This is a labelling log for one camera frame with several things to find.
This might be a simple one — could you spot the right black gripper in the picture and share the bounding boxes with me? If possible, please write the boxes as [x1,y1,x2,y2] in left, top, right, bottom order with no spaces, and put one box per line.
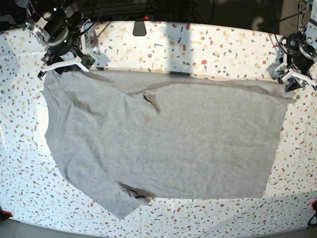
[41,12,83,74]

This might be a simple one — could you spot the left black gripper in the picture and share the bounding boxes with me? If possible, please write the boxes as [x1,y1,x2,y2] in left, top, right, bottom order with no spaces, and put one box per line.
[284,33,317,92]

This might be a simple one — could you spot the grey T-shirt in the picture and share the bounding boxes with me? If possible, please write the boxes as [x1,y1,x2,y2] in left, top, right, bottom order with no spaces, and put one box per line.
[43,71,294,219]

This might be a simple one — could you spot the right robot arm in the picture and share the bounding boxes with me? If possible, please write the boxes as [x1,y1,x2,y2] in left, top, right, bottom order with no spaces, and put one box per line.
[15,0,88,77]

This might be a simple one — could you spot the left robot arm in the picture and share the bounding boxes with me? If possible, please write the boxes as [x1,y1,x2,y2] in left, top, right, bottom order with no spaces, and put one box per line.
[284,0,317,92]

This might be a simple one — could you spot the black power strip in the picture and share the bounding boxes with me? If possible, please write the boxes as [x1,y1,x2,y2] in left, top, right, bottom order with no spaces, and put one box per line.
[99,15,150,21]

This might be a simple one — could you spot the red corner clamp right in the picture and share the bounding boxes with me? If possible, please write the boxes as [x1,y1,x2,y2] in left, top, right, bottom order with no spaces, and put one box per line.
[308,200,317,227]

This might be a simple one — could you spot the red corner clamp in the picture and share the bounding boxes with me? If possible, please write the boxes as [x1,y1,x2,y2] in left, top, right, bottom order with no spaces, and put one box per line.
[0,211,12,222]
[308,200,317,227]

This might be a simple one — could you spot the red corner clamp left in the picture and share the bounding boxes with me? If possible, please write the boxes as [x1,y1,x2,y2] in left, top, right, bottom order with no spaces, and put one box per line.
[0,211,12,222]

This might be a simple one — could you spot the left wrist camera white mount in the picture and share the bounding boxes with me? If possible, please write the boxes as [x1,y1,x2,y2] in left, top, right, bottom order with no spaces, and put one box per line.
[273,37,317,91]

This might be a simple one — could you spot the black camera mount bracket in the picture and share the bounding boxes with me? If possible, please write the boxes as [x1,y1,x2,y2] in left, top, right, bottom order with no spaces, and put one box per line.
[133,21,147,37]

